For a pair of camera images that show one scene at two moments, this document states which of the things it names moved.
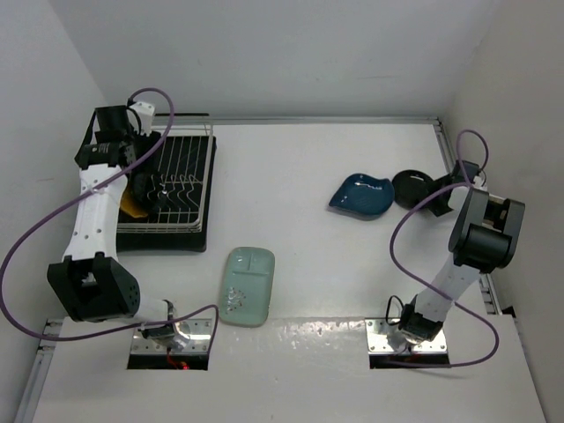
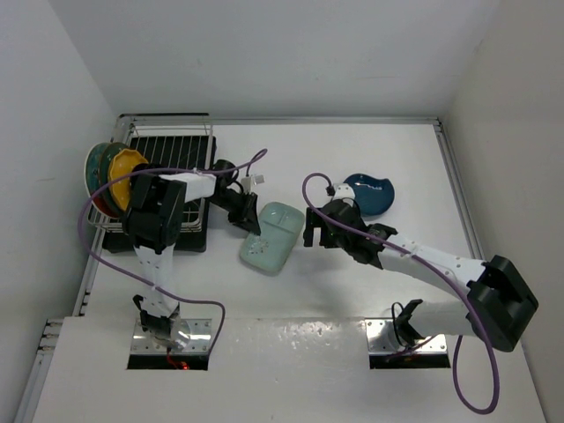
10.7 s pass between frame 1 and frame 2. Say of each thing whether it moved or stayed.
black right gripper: moved
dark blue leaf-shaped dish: stayed
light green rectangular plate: moved
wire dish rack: stayed
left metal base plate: stayed
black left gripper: moved
